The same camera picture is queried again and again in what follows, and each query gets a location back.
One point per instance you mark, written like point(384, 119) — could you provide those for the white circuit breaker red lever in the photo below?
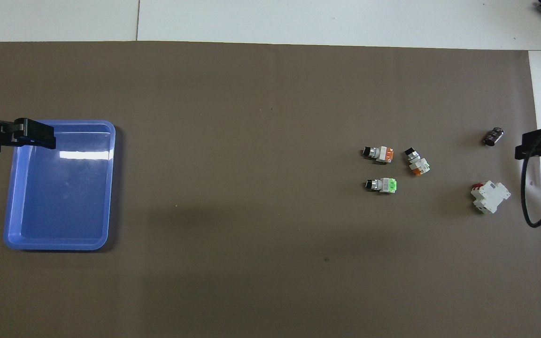
point(491, 195)

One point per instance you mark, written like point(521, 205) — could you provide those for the blue plastic tray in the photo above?
point(64, 202)

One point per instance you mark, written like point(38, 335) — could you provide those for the brown table mat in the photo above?
point(251, 234)

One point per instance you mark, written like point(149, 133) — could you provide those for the switch with orange block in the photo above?
point(383, 154)

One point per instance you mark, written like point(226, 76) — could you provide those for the switch with green block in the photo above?
point(385, 185)

